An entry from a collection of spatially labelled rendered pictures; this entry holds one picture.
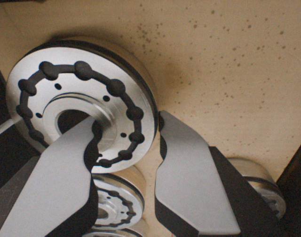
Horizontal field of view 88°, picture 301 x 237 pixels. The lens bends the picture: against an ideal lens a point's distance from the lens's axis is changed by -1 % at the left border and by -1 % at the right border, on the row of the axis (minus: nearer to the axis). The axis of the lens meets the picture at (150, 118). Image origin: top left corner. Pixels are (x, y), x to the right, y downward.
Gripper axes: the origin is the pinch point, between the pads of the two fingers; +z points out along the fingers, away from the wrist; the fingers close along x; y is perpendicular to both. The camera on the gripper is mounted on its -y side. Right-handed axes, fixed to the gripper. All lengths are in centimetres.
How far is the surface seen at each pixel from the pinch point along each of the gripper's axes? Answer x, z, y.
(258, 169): 11.8, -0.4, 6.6
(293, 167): 15.7, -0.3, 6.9
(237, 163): 9.8, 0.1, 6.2
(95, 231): -6.1, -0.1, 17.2
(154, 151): 1.8, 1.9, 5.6
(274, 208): 13.5, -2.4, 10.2
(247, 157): 11.1, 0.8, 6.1
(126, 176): -1.0, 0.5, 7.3
